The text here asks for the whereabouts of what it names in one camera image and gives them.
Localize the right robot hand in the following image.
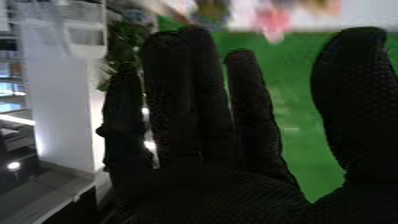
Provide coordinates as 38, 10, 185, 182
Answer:
94, 25, 398, 224

